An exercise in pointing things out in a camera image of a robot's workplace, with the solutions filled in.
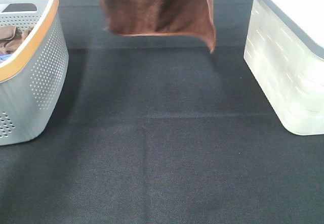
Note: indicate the brown towel with white tag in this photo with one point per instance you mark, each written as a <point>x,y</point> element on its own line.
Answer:
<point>161,18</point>

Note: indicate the blue towel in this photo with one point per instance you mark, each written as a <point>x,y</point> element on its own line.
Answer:
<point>4,57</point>

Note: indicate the black table cloth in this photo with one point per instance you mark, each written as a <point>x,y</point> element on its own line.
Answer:
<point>158,130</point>

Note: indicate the grey basket with yellow rim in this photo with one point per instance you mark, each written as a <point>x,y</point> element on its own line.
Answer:
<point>33,76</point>

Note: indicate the white lidded storage box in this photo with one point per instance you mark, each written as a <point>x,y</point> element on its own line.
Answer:
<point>284,51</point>

